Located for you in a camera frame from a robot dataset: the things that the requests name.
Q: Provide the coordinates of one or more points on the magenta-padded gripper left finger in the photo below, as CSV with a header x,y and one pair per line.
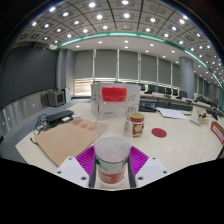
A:
x,y
73,170

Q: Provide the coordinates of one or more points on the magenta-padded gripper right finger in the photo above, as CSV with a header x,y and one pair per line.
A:
x,y
150,170

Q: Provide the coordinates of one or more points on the clear red-capped water bottle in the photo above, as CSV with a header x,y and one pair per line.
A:
x,y
112,150

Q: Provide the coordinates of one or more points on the flat round red coaster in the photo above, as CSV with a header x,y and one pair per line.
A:
x,y
159,132

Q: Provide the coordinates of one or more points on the red and cream paper cup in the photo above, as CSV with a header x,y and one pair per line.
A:
x,y
137,126

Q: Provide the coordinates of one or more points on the small white block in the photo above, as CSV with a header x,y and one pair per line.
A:
x,y
77,117

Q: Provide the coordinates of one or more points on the black flat device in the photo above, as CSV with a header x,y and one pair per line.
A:
x,y
59,115

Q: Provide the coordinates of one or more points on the white printed paper sheet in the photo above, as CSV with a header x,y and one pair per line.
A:
x,y
171,113

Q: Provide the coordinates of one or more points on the grey CRT monitor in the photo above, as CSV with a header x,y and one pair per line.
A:
x,y
55,98

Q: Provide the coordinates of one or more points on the long curved conference desk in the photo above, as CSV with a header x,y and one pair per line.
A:
x,y
173,100

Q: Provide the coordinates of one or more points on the white cardboard paper box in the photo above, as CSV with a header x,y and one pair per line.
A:
x,y
133,96

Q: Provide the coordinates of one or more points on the red-sided open cardboard box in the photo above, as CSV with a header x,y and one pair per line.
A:
x,y
218,131

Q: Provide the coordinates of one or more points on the row of black office chairs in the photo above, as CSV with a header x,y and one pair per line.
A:
x,y
161,89

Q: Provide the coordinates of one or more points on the round ceiling lights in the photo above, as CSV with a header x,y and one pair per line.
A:
x,y
99,16

